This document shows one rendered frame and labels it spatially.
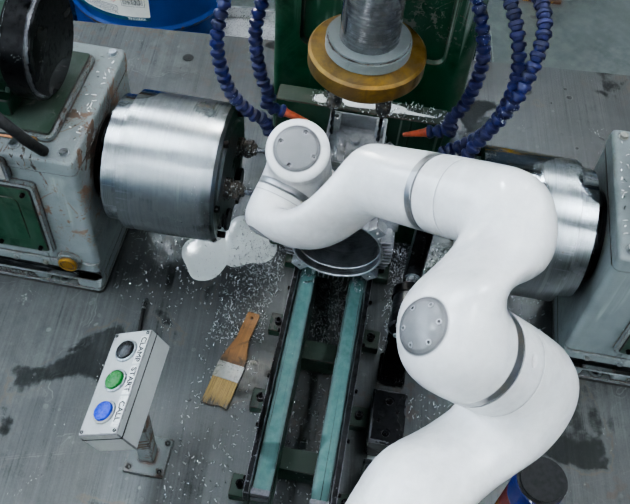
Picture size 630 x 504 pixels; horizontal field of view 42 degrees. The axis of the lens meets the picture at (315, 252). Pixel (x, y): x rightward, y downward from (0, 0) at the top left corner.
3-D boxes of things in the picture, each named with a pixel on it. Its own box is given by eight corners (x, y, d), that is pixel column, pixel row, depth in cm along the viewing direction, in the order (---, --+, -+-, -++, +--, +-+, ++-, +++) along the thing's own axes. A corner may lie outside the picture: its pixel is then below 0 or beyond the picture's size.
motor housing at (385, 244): (300, 190, 161) (304, 120, 145) (396, 206, 160) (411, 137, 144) (280, 272, 149) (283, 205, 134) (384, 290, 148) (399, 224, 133)
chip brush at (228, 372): (242, 310, 158) (242, 308, 157) (266, 318, 157) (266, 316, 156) (200, 403, 146) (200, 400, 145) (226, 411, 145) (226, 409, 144)
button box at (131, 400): (134, 350, 128) (114, 331, 125) (171, 346, 125) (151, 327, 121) (98, 452, 118) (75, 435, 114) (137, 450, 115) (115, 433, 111)
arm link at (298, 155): (312, 215, 117) (341, 158, 118) (308, 198, 104) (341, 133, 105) (260, 189, 118) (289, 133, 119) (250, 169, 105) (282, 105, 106)
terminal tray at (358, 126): (326, 138, 148) (329, 109, 142) (384, 147, 148) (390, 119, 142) (315, 188, 141) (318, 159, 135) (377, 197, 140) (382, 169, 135)
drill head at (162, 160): (87, 143, 165) (64, 44, 145) (265, 173, 163) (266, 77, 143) (41, 240, 151) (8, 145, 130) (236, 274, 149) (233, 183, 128)
